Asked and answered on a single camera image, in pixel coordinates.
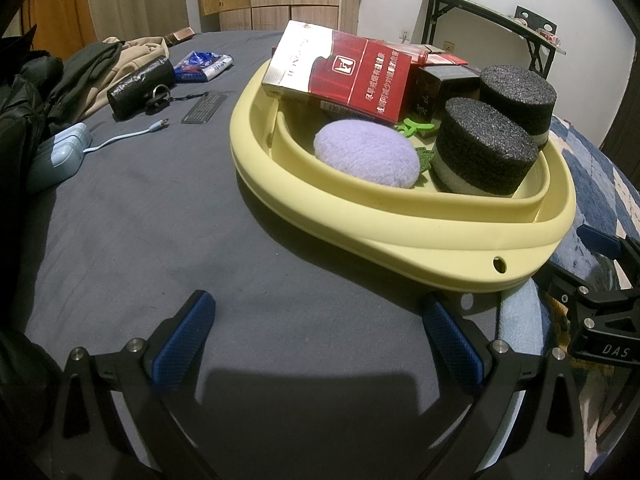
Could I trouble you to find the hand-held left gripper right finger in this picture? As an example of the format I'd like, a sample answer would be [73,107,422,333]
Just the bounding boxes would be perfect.
[417,292,586,480]

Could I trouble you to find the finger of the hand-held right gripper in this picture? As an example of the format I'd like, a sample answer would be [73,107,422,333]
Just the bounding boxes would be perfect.
[575,225,640,291]
[542,260,640,331]

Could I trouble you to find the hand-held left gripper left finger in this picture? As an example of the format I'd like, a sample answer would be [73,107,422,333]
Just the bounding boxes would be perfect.
[50,290,218,480]

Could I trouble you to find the yellow plastic basin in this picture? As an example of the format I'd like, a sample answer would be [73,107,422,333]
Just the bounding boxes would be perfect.
[229,55,577,293]

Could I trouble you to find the black foam cylinder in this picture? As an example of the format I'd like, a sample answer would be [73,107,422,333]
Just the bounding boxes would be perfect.
[479,64,557,150]
[431,97,540,197]

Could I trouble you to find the red cigarette box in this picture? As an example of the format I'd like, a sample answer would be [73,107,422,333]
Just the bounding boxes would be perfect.
[382,41,448,57]
[419,53,470,67]

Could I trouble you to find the red and white cigarette carton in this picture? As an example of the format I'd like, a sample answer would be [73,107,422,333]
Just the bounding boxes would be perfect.
[261,21,412,126]

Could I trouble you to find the purple plush pad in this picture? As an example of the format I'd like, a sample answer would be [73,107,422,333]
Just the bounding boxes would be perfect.
[314,119,421,189]

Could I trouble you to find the green plastic clip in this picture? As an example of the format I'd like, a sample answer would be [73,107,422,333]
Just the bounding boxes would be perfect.
[397,117,440,138]

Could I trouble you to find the black box on table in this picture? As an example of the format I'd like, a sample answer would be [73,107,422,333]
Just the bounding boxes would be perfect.
[515,5,556,31]

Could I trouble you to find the grey comb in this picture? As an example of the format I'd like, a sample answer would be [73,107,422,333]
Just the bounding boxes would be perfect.
[181,92,228,125]

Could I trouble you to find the black roll bag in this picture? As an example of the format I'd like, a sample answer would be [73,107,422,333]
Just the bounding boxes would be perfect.
[107,57,175,121]

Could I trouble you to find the blue snack packet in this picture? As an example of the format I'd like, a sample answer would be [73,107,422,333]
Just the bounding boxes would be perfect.
[172,50,235,83]

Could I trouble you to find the black folding table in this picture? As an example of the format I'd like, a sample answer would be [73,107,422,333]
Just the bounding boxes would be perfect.
[412,0,568,78]

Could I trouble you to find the dark green jacket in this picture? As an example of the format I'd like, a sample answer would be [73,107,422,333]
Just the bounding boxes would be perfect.
[0,25,123,171]

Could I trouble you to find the beige garment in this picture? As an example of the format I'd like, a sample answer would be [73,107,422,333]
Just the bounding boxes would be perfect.
[82,36,173,116]

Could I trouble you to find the small brown box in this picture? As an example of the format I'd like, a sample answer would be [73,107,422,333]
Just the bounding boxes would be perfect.
[162,26,195,47]

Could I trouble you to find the light blue cable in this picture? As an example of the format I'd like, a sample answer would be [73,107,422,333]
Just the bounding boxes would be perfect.
[82,118,168,153]

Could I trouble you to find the key ring with lanyard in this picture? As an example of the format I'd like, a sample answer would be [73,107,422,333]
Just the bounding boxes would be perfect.
[145,84,210,113]

